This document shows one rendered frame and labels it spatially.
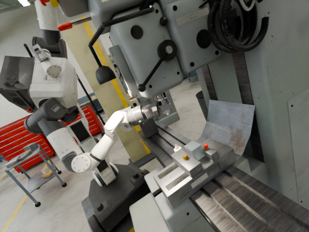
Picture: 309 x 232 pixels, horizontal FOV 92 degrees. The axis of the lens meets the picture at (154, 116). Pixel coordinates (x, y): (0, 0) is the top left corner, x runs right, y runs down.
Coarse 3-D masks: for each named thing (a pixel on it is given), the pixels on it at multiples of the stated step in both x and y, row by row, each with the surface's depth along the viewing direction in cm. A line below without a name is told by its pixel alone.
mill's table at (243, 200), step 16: (160, 128) 133; (160, 144) 106; (176, 144) 98; (160, 160) 91; (224, 176) 62; (240, 176) 59; (208, 192) 59; (224, 192) 56; (240, 192) 54; (256, 192) 52; (272, 192) 50; (208, 208) 53; (224, 208) 51; (240, 208) 49; (256, 208) 47; (272, 208) 46; (288, 208) 44; (304, 208) 43; (224, 224) 47; (240, 224) 45; (256, 224) 44; (272, 224) 42; (288, 224) 41; (304, 224) 40
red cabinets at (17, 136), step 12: (84, 108) 470; (24, 120) 432; (96, 120) 498; (0, 132) 414; (12, 132) 424; (24, 132) 436; (96, 132) 497; (0, 144) 417; (12, 144) 428; (24, 144) 440; (48, 144) 470; (12, 156) 432; (36, 156) 457; (48, 156) 471; (24, 168) 449
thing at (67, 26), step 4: (80, 20) 62; (84, 20) 63; (88, 20) 64; (64, 24) 61; (68, 24) 61; (72, 24) 62; (76, 24) 63; (60, 28) 60; (64, 28) 61; (68, 28) 62
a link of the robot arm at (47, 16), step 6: (36, 0) 73; (36, 6) 74; (42, 6) 74; (48, 6) 75; (42, 12) 75; (48, 12) 76; (54, 12) 78; (42, 18) 76; (48, 18) 77; (54, 18) 79; (42, 24) 78; (48, 24) 78; (54, 24) 80
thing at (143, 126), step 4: (148, 120) 120; (152, 120) 121; (140, 124) 119; (144, 124) 120; (148, 124) 121; (152, 124) 121; (144, 128) 121; (148, 128) 121; (152, 128) 122; (156, 128) 123; (144, 132) 121; (148, 132) 122; (152, 132) 123; (156, 132) 124; (148, 136) 123
